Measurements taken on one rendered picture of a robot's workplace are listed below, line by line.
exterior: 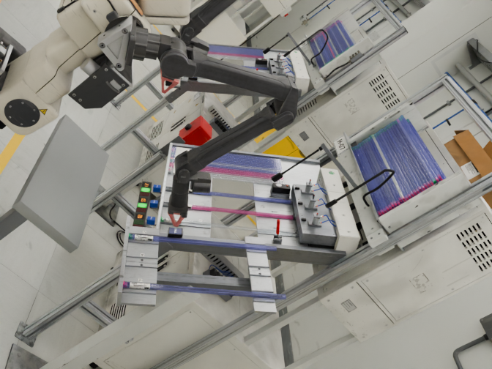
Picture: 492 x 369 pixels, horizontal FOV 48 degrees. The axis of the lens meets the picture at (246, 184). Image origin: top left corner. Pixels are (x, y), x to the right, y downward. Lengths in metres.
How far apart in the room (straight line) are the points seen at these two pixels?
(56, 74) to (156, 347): 1.21
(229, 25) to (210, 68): 4.97
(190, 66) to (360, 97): 1.98
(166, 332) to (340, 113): 1.75
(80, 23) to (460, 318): 2.76
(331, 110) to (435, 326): 1.46
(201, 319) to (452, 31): 3.79
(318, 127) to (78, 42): 2.01
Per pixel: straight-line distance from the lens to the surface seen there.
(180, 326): 2.34
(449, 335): 3.60
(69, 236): 1.88
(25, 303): 2.52
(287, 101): 1.69
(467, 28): 5.40
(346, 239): 2.10
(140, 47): 1.55
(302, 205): 2.23
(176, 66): 1.57
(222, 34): 6.60
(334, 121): 3.46
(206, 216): 2.17
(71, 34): 1.75
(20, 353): 2.38
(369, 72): 3.39
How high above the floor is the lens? 1.69
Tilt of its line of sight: 18 degrees down
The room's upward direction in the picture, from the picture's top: 56 degrees clockwise
